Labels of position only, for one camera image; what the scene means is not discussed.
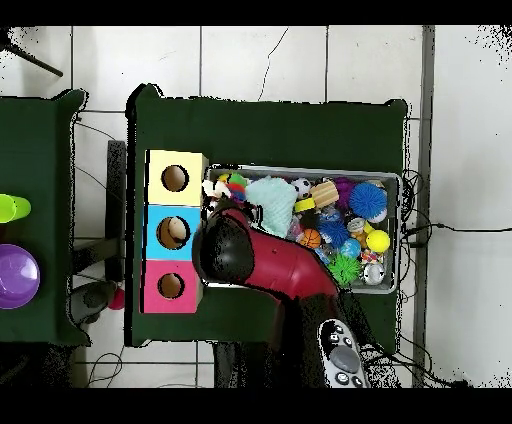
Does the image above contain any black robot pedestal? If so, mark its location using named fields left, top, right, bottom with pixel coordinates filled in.
left=212, top=341, right=281, bottom=388

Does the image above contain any small basketball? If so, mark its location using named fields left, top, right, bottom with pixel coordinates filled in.
left=297, top=228, right=322, bottom=250

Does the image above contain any black rod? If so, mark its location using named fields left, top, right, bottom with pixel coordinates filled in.
left=0, top=39, right=64, bottom=78

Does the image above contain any purple plastic bowl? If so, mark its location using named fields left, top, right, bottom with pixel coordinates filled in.
left=0, top=243, right=41, bottom=310

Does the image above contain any yellow plastic ball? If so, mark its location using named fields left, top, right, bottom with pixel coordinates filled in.
left=365, top=229, right=391, bottom=254

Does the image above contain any cream waffle cloth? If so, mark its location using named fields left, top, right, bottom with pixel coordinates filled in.
left=201, top=179, right=231, bottom=209

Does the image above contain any black power cable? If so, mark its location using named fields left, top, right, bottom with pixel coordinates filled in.
left=401, top=221, right=512, bottom=247

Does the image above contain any lime green cup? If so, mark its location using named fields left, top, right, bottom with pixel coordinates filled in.
left=0, top=193, right=32, bottom=224

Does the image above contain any multicolour spiky caterpillar toy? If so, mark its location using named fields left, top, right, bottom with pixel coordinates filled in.
left=217, top=171, right=249, bottom=203

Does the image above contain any large blue spiky ball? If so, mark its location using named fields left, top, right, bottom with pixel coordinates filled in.
left=348, top=182, right=389, bottom=220

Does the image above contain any wooden box with three holes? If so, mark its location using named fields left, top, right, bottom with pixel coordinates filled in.
left=139, top=149, right=209, bottom=314

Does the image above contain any plain green spiky ball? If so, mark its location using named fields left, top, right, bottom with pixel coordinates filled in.
left=327, top=252, right=363, bottom=286

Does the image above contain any striped wooden block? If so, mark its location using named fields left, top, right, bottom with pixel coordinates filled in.
left=309, top=180, right=340, bottom=209

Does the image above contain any shallow clear mesh bin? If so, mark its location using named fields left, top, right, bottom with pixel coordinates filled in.
left=201, top=163, right=402, bottom=295

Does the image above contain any small soccer ball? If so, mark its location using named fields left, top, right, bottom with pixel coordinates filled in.
left=290, top=176, right=313, bottom=200

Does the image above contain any dark green table cloth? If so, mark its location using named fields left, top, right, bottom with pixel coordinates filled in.
left=124, top=82, right=409, bottom=348
left=0, top=88, right=92, bottom=347

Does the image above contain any grey box with red button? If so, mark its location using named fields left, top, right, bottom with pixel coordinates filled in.
left=69, top=279, right=126, bottom=326

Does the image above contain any light blue waffle cloth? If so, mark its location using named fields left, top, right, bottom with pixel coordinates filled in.
left=244, top=175, right=299, bottom=239

